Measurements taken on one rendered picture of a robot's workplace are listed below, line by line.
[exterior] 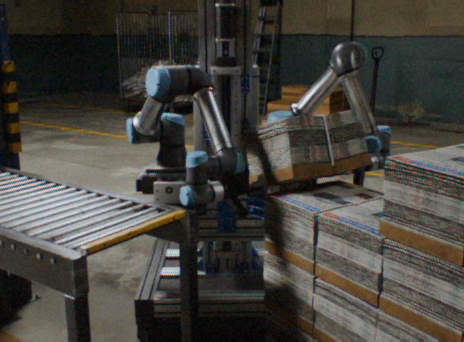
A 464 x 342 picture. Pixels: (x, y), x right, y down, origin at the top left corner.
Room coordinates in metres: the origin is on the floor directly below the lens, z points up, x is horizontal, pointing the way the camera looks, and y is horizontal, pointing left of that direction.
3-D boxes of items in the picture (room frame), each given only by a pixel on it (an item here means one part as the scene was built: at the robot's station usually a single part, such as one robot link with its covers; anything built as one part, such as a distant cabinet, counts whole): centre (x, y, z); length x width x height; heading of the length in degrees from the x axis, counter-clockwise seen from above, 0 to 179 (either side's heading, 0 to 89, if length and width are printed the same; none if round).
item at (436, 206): (1.60, -0.67, 0.95); 0.38 x 0.29 x 0.23; 123
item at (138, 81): (10.10, 1.21, 0.85); 1.21 x 0.83 x 1.71; 54
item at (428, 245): (1.60, -0.66, 0.86); 0.38 x 0.29 x 0.04; 123
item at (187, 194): (2.04, 0.13, 0.84); 0.11 x 0.08 x 0.09; 123
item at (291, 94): (8.61, -1.17, 0.28); 1.20 x 0.83 x 0.57; 54
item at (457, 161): (1.60, -0.66, 1.06); 0.37 x 0.29 x 0.01; 123
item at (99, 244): (1.75, 0.29, 0.81); 0.43 x 0.03 x 0.02; 144
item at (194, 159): (2.05, 0.11, 0.94); 0.11 x 0.08 x 0.11; 116
